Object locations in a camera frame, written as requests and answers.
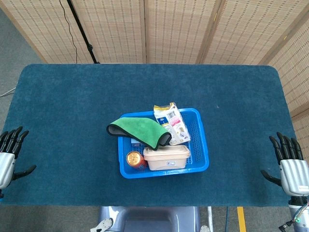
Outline grey-blue robot torso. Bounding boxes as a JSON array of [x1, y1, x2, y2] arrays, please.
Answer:
[[90, 206, 211, 232]]

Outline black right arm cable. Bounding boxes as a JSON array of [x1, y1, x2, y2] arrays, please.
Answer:
[[279, 220, 294, 232]]

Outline thin black hanging cable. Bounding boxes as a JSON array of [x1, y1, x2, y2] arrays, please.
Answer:
[[59, 0, 78, 64]]

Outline white floor cable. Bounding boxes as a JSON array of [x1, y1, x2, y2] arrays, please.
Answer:
[[0, 87, 16, 98]]

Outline blue perforated plastic basket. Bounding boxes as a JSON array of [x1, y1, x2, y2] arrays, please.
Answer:
[[117, 107, 210, 179]]

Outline bamboo folding screen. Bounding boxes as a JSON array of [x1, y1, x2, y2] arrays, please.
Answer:
[[0, 0, 309, 155]]

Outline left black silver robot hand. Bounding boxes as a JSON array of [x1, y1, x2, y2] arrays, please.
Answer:
[[0, 126, 37, 189]]

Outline orange soda can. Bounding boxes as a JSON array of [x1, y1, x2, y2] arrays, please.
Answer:
[[126, 151, 148, 168]]

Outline green microfiber cloth black edge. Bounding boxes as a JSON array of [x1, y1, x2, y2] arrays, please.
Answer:
[[106, 116, 172, 150]]

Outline black tripod stand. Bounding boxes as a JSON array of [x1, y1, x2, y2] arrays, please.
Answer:
[[66, 0, 100, 64]]

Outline beige stacked plastic food containers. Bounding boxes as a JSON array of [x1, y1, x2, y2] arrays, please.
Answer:
[[143, 145, 191, 171]]

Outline white printed snack bag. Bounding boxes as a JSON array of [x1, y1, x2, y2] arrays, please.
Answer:
[[154, 102, 191, 146]]

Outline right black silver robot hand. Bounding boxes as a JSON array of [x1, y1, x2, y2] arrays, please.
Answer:
[[260, 131, 309, 196]]

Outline teal carpet table cover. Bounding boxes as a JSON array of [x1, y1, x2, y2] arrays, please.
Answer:
[[0, 63, 301, 208]]

